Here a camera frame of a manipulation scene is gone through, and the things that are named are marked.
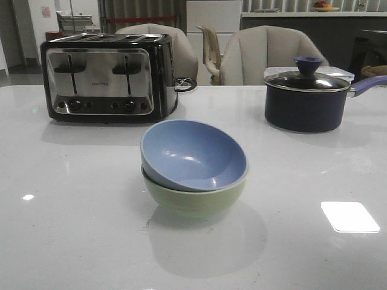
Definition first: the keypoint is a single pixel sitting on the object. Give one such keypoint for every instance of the blue bowl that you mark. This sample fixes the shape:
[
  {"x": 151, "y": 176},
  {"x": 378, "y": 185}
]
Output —
[{"x": 191, "y": 156}]

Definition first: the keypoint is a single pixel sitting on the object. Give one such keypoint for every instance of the green bowl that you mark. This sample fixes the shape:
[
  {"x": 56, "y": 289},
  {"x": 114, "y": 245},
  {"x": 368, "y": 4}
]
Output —
[{"x": 195, "y": 204}]

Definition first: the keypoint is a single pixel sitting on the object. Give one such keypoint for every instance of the left beige upholstered chair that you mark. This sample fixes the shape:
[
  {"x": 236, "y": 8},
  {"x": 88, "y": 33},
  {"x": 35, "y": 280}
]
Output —
[{"x": 185, "y": 59}]

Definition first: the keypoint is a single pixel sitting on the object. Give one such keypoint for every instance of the beige upholstered chair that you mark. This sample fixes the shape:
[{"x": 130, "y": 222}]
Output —
[
  {"x": 185, "y": 59},
  {"x": 250, "y": 51}
]

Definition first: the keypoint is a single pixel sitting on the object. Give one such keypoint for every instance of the cream plastic chair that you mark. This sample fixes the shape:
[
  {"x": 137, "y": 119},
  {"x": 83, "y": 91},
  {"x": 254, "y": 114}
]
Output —
[{"x": 211, "y": 53}]

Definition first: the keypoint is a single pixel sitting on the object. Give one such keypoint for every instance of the right beige upholstered chair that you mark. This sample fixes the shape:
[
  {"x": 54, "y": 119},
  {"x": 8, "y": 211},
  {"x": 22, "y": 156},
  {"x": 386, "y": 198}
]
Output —
[{"x": 250, "y": 51}]

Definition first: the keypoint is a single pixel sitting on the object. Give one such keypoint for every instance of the dark blue saucepan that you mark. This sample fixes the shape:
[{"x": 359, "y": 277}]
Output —
[{"x": 312, "y": 111}]

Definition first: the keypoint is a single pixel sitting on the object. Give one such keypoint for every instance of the black chrome toaster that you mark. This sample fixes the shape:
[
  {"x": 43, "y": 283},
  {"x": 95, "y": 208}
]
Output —
[{"x": 109, "y": 78}]

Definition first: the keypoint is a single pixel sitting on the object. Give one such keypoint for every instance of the glass lid blue knob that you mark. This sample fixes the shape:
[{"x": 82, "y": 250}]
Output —
[{"x": 306, "y": 79}]

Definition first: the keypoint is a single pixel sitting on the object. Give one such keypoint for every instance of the white cabinet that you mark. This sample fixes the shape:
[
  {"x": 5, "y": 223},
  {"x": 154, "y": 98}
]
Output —
[{"x": 209, "y": 25}]

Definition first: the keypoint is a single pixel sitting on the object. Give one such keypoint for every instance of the red box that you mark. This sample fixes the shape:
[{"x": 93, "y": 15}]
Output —
[{"x": 52, "y": 35}]

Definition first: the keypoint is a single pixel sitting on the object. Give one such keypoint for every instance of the dark grey counter unit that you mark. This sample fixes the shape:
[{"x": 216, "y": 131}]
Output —
[{"x": 334, "y": 33}]

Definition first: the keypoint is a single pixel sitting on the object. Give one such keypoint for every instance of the fruit plate on counter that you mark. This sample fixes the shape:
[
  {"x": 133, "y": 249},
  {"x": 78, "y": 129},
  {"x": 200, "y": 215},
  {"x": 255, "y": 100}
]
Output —
[{"x": 324, "y": 6}]

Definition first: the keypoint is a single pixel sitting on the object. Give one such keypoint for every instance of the pink wall poster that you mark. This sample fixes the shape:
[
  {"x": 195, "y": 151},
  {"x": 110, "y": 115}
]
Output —
[{"x": 46, "y": 13}]

